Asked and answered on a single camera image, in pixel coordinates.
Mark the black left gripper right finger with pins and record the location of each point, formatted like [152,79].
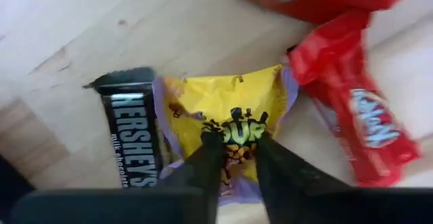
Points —
[280,183]

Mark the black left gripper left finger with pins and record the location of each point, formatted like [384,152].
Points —
[203,170]

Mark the yellow Sour Patch Kids bag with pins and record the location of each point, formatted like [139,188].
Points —
[223,95]

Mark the Hershey's milk chocolate bar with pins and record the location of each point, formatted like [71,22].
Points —
[135,132]

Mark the red KitKat bar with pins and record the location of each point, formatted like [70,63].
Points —
[355,115]
[304,0]

